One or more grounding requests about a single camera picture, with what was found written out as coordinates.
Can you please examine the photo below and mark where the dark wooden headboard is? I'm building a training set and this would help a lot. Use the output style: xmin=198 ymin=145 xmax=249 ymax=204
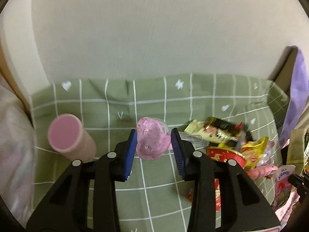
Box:
xmin=268 ymin=46 xmax=298 ymax=96

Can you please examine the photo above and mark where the white plastic bag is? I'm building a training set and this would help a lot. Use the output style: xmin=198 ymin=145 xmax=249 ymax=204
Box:
xmin=1 ymin=77 xmax=35 ymax=226

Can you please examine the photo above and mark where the pale purple plastic wrapper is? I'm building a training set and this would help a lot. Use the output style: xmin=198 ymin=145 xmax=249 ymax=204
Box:
xmin=259 ymin=140 xmax=275 ymax=166

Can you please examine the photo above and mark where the pink paper cup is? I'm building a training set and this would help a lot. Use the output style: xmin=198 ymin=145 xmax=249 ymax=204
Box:
xmin=48 ymin=114 xmax=96 ymax=162

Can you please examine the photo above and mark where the pink clear plastic cup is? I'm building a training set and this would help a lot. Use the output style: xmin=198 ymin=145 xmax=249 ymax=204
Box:
xmin=136 ymin=117 xmax=172 ymax=160

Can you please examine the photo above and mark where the red gold paper cup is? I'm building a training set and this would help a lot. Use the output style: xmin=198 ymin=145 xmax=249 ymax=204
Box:
xmin=187 ymin=147 xmax=247 ymax=212

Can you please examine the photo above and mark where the purple pillow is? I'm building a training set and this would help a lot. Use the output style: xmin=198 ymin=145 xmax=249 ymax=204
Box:
xmin=279 ymin=46 xmax=308 ymax=147

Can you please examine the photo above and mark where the green checked bed sheet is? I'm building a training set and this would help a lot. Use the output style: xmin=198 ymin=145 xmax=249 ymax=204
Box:
xmin=30 ymin=74 xmax=289 ymax=231

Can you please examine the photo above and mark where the pink colourful snack wrapper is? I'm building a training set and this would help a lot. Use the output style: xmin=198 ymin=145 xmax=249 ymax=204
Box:
xmin=271 ymin=165 xmax=296 ymax=211

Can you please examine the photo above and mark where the pink toy shrimp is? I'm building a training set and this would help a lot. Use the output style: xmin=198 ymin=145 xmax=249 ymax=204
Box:
xmin=247 ymin=165 xmax=278 ymax=180

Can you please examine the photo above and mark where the yellow snack wrapper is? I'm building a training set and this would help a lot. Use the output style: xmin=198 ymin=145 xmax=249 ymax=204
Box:
xmin=218 ymin=137 xmax=269 ymax=168

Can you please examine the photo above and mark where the green fabric trash bin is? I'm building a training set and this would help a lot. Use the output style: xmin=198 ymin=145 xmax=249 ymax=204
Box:
xmin=286 ymin=129 xmax=308 ymax=175

